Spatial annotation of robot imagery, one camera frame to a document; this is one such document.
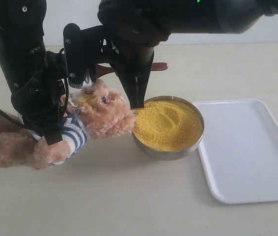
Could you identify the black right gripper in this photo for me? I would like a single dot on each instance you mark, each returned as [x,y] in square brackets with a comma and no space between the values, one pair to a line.
[130,62]

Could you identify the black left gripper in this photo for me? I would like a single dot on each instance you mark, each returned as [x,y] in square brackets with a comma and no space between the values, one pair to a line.
[38,101]

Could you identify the dark red wooden spoon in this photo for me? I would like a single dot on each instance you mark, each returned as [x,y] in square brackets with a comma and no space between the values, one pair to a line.
[103,70]

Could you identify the brown plush teddy bear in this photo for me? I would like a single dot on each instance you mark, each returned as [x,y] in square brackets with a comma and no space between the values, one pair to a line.
[22,147]

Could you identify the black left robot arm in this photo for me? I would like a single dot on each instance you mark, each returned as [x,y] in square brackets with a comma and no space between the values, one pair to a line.
[22,48]

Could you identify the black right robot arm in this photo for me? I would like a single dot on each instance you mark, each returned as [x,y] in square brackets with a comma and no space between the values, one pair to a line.
[136,27]

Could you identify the yellow millet grains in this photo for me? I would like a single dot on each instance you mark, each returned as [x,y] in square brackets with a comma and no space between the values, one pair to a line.
[105,116]

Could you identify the steel bowl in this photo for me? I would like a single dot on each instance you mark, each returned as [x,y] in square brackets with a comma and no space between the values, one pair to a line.
[166,152]

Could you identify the white plastic tray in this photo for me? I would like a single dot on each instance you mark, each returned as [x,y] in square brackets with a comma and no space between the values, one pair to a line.
[239,150]

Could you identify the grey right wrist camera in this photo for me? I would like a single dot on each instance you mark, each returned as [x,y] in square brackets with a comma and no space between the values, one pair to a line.
[84,48]

